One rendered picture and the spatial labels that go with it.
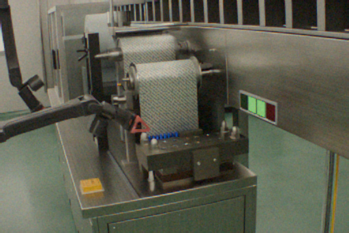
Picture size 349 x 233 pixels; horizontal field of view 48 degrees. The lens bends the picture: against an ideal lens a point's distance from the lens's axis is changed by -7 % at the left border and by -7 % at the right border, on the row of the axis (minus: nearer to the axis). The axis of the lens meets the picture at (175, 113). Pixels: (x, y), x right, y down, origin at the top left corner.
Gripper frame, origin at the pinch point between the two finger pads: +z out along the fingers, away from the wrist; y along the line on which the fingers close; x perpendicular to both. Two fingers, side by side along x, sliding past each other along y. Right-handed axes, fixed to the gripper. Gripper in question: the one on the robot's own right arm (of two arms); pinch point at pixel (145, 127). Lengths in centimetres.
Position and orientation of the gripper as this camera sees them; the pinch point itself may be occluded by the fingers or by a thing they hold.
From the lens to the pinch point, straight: 164.7
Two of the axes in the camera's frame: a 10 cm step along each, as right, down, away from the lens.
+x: 4.3, -9.0, -0.5
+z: 8.4, 3.7, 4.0
